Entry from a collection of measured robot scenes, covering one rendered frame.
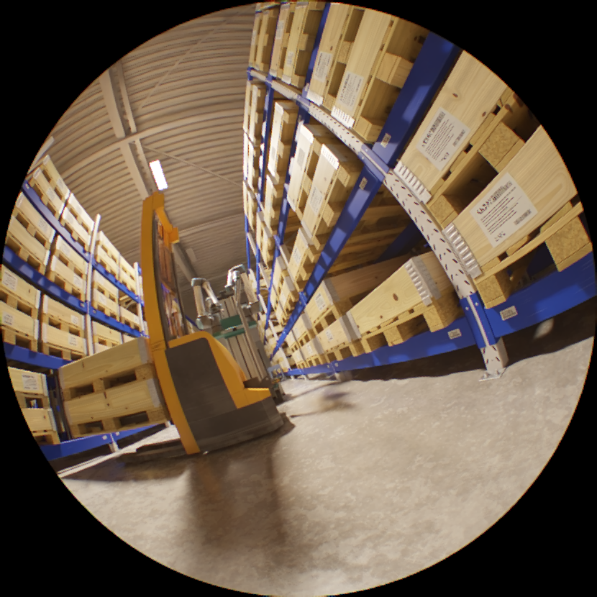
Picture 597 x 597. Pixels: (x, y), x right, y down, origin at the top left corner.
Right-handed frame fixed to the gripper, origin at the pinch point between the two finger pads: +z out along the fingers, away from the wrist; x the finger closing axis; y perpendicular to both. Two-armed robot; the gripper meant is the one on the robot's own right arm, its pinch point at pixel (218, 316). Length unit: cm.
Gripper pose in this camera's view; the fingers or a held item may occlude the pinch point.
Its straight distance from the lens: 253.3
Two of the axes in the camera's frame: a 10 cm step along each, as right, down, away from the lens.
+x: -7.8, 3.0, -5.5
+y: -1.8, 7.3, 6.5
